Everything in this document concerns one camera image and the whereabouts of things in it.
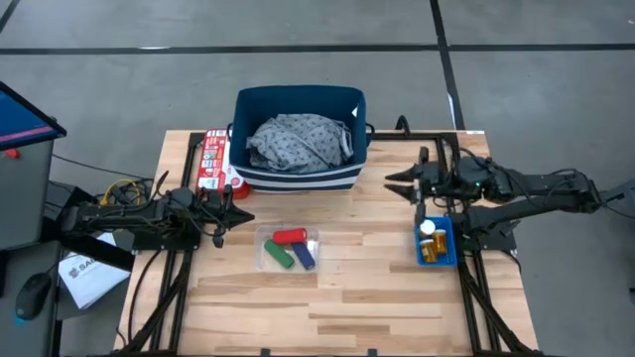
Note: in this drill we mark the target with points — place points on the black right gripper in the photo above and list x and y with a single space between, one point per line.
434 178

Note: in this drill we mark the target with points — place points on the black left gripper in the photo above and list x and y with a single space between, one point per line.
215 213

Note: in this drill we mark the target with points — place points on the orange pill bottle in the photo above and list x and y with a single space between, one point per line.
440 242
428 252
427 228

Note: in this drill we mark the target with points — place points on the red bandage roll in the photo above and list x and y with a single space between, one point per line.
289 236

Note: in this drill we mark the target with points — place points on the green bandage roll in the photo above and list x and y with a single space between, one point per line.
279 254

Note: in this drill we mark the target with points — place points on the blue bandage roll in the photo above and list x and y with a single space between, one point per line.
303 256

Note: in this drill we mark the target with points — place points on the grey patterned cloth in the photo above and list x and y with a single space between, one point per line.
297 144

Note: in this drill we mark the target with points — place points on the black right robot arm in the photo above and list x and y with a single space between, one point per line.
536 191

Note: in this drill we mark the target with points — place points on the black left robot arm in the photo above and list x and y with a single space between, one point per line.
124 215

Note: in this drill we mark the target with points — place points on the small blue plastic bin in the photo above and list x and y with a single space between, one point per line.
450 238

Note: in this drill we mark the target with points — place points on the clear plastic bin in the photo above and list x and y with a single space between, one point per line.
310 233

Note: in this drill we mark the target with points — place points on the navy white striped fabric basket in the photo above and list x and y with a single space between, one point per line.
297 99

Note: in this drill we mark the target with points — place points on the red first aid box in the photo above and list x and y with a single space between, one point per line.
213 163

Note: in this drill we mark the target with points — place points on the white printed paper booklet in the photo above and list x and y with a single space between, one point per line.
89 277

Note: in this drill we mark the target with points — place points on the grey cabinet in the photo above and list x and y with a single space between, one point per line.
25 198

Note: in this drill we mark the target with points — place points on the black computer mouse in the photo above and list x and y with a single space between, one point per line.
32 297

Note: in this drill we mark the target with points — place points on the small red button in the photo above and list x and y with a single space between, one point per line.
12 154

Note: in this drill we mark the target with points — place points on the computer monitor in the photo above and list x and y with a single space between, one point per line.
25 119

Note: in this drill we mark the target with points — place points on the dark grey desk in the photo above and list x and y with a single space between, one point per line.
10 337

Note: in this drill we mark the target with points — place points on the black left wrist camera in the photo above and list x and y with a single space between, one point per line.
181 197

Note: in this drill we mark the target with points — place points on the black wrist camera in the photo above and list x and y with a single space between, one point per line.
181 197
473 173

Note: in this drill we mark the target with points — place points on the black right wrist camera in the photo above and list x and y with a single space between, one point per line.
473 173

